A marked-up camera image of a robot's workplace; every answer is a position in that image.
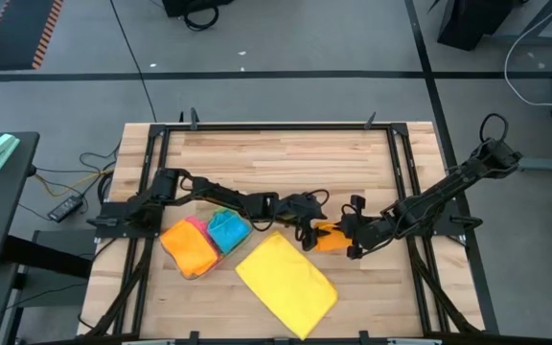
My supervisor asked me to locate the yellow microfiber towel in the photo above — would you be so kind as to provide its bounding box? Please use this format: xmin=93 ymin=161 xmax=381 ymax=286
xmin=235 ymin=231 xmax=339 ymax=341

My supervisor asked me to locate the pink microfiber towel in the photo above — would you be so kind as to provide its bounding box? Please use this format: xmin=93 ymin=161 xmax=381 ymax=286
xmin=184 ymin=216 xmax=224 ymax=263

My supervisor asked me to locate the black cable bundle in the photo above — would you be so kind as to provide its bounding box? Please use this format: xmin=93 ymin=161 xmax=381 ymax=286
xmin=16 ymin=143 xmax=120 ymax=221

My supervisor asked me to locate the black power adapter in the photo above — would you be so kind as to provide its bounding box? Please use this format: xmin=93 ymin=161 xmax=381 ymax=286
xmin=47 ymin=195 xmax=84 ymax=223

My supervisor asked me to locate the black orange-edged floor mat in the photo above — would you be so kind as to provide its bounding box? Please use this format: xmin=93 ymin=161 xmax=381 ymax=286
xmin=0 ymin=0 xmax=65 ymax=73

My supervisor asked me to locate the black aluminium table frame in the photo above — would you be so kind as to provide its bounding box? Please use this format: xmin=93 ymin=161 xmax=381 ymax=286
xmin=78 ymin=122 xmax=500 ymax=345

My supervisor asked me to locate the thin black floor cable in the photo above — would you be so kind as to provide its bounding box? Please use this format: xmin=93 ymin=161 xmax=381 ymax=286
xmin=108 ymin=0 xmax=158 ymax=124

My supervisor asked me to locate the grey desk foot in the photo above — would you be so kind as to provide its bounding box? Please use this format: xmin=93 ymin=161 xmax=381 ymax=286
xmin=515 ymin=156 xmax=552 ymax=174

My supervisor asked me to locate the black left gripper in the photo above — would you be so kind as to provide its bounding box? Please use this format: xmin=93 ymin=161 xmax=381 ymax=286
xmin=275 ymin=191 xmax=329 ymax=252

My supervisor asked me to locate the clear plastic bin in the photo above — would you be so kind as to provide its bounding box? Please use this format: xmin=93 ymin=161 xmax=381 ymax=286
xmin=159 ymin=205 xmax=254 ymax=282

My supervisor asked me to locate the blue microfiber towel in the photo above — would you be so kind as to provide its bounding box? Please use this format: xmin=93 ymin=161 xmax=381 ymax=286
xmin=206 ymin=209 xmax=253 ymax=255

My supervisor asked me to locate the yellow cable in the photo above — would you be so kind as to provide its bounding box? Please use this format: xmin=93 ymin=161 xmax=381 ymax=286
xmin=34 ymin=167 xmax=114 ymax=198

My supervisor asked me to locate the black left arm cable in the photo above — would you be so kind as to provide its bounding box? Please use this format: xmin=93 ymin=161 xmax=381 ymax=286
xmin=294 ymin=188 xmax=331 ymax=241

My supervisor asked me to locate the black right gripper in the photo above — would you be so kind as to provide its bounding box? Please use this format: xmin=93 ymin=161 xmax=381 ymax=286
xmin=337 ymin=194 xmax=392 ymax=261

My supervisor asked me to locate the coiled black cable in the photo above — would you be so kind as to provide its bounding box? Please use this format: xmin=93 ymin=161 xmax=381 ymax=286
xmin=182 ymin=5 xmax=220 ymax=33

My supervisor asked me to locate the orange microfiber towel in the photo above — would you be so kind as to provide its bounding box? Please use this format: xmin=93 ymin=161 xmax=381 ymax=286
xmin=159 ymin=219 xmax=222 ymax=279
xmin=312 ymin=220 xmax=354 ymax=253

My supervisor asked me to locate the black cabinet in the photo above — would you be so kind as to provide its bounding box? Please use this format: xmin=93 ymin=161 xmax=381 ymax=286
xmin=437 ymin=0 xmax=515 ymax=52

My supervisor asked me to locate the grey desk frame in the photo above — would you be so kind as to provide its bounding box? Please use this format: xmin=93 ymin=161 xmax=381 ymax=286
xmin=489 ymin=0 xmax=552 ymax=47

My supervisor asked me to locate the black equipment box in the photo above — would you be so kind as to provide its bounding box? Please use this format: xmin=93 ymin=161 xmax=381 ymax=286
xmin=162 ymin=0 xmax=235 ymax=19

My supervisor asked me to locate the white floor cable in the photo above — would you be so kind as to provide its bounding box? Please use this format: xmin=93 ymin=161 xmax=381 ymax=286
xmin=503 ymin=0 xmax=552 ymax=108

